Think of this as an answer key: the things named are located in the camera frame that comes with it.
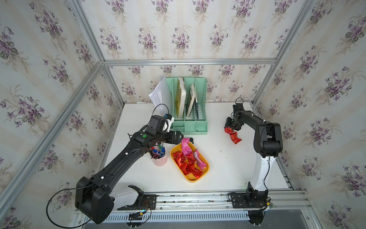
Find red tea bag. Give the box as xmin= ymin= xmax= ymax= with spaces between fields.
xmin=179 ymin=162 xmax=195 ymax=176
xmin=186 ymin=154 xmax=196 ymax=164
xmin=190 ymin=165 xmax=203 ymax=179
xmin=173 ymin=152 xmax=186 ymax=166
xmin=230 ymin=132 xmax=242 ymax=144
xmin=225 ymin=127 xmax=235 ymax=135

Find pink tea bag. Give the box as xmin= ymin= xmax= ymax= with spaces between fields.
xmin=193 ymin=149 xmax=207 ymax=170
xmin=181 ymin=138 xmax=192 ymax=156

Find yellow plastic storage tray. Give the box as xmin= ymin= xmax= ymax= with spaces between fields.
xmin=170 ymin=138 xmax=210 ymax=183

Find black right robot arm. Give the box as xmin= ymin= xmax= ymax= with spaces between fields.
xmin=225 ymin=101 xmax=283 ymax=205

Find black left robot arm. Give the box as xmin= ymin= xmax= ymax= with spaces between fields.
xmin=74 ymin=113 xmax=184 ymax=224

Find pens in cup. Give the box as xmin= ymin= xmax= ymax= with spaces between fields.
xmin=149 ymin=145 xmax=166 ymax=160

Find pink metal pen cup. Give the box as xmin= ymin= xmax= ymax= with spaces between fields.
xmin=152 ymin=156 xmax=168 ymax=167

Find mint green file organizer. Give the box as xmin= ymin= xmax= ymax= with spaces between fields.
xmin=166 ymin=77 xmax=208 ymax=135

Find white paper stack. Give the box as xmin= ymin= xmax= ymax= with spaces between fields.
xmin=149 ymin=76 xmax=173 ymax=116

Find dark notebooks in organizer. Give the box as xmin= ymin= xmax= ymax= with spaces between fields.
xmin=186 ymin=84 xmax=198 ymax=117

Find white book in organizer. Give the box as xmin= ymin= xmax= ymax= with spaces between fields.
xmin=175 ymin=77 xmax=187 ymax=119

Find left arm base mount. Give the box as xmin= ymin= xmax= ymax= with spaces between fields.
xmin=114 ymin=185 xmax=157 ymax=210

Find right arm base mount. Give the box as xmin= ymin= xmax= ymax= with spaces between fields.
xmin=228 ymin=182 xmax=271 ymax=210

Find aluminium front rail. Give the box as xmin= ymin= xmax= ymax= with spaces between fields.
xmin=105 ymin=189 xmax=312 ymax=214

